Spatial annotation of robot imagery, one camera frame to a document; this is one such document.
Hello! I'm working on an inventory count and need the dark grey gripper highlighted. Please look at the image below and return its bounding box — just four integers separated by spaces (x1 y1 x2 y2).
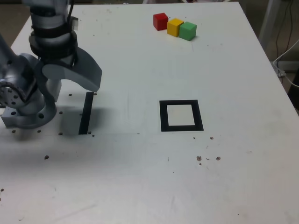
38 46 103 92

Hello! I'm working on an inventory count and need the red cube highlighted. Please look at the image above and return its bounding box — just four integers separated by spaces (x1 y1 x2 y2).
153 13 169 31

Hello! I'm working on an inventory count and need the yellow cube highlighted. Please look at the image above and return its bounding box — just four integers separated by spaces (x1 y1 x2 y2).
167 18 185 38

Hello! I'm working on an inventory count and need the green cube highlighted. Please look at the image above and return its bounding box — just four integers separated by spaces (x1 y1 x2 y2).
179 21 197 42

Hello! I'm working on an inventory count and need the black tape square outline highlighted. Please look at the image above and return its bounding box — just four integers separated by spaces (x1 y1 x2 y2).
159 99 204 133

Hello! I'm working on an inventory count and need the black tape strip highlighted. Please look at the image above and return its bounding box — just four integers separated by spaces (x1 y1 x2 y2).
78 91 94 135

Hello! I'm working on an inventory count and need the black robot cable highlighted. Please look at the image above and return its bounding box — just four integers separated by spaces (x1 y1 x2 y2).
67 0 78 67

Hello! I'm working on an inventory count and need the white furniture frame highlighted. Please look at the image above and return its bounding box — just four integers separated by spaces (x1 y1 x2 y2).
258 0 289 58

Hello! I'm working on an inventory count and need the thin black cable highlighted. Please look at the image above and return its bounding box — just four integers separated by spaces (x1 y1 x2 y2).
275 0 295 59

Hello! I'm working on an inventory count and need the white cable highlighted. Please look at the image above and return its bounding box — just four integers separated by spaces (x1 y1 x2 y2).
272 38 299 88

